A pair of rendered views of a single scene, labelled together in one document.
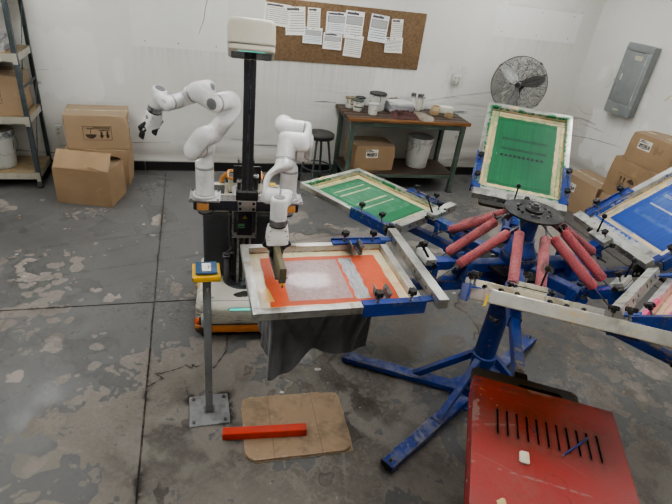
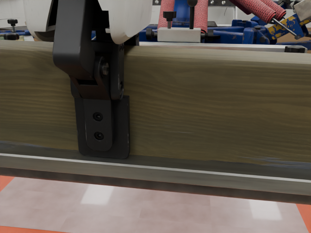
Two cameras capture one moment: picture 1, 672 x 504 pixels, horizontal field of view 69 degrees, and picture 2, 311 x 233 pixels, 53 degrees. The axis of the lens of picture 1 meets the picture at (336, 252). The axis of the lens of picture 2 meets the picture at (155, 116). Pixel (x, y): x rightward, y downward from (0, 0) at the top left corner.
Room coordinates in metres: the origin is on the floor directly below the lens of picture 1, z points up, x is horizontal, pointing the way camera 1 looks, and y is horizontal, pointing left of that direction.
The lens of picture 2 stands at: (1.82, 0.43, 1.17)
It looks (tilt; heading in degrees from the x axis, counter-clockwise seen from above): 22 degrees down; 296
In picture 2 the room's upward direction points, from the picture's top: straight up
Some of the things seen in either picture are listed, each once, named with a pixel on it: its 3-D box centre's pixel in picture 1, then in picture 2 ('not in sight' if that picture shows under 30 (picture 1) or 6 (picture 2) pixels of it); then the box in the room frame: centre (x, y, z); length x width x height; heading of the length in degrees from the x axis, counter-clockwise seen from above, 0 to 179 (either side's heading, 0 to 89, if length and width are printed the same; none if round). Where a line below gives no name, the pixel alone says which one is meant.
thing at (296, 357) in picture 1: (321, 341); not in sight; (1.80, 0.01, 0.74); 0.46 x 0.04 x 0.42; 108
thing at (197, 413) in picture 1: (208, 346); not in sight; (1.95, 0.60, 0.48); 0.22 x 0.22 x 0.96; 18
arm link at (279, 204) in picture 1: (282, 204); not in sight; (1.97, 0.26, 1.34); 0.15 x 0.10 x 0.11; 4
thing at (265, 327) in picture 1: (265, 318); not in sight; (1.92, 0.30, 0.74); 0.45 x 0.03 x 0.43; 18
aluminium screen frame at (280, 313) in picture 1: (327, 275); not in sight; (2.01, 0.03, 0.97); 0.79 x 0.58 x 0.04; 108
